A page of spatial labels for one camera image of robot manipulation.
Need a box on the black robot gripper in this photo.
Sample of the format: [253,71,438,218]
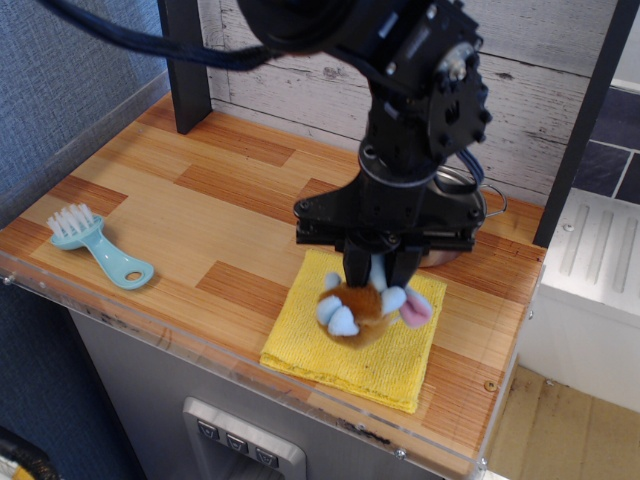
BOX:
[294,144,484,288]

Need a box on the yellow folded napkin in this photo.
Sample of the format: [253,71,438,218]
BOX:
[260,250,446,413]

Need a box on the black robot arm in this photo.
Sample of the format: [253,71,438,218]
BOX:
[239,1,492,287]

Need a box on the right dark gray post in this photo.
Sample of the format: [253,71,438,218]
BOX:
[533,0,639,248]

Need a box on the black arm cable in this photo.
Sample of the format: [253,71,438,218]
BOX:
[37,0,281,71]

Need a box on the light blue scrub brush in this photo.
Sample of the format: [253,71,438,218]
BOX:
[46,203,154,290]

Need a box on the yellow and black object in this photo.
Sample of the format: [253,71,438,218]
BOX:
[1,429,62,480]

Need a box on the left dark gray post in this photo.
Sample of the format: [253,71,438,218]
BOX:
[157,0,212,134]

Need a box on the clear acrylic edge guard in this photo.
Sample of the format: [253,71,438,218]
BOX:
[1,238,544,479]

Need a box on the small steel pot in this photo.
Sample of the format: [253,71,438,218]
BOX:
[420,166,508,268]

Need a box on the dark gray post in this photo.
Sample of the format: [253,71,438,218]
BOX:
[157,0,212,134]
[533,0,639,248]

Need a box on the silver dispenser button panel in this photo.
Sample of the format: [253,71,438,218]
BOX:
[182,397,307,479]

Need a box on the blue and brown plush toy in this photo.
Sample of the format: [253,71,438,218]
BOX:
[316,255,434,349]

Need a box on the gray toy fridge cabinet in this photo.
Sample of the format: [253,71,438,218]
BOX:
[71,313,435,479]

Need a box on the white grooved cabinet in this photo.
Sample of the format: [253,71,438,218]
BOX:
[518,189,639,411]

